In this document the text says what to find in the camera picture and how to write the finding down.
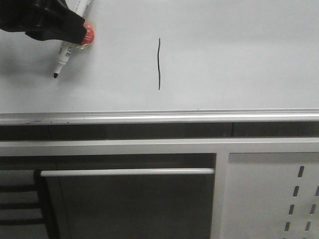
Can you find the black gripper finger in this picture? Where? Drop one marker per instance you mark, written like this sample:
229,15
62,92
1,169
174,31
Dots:
42,20

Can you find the white whiteboard marker pen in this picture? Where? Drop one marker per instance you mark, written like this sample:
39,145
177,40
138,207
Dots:
81,9

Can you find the red round magnet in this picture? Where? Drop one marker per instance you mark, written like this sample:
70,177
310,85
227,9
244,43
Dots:
89,36

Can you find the white whiteboard surface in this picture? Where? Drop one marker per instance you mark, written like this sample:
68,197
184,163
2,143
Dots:
172,55

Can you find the black slatted chair back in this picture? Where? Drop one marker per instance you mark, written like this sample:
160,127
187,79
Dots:
19,203

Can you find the dark grey cabinet panel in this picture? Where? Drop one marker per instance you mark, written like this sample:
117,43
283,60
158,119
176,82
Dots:
165,203

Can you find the white perforated metal panel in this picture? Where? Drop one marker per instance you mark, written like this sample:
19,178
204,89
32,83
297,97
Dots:
271,196

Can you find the white metal frame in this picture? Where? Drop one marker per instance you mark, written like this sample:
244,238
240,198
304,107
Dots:
222,148

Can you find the aluminium whiteboard tray rail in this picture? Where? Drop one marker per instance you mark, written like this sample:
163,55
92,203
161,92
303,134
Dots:
144,117

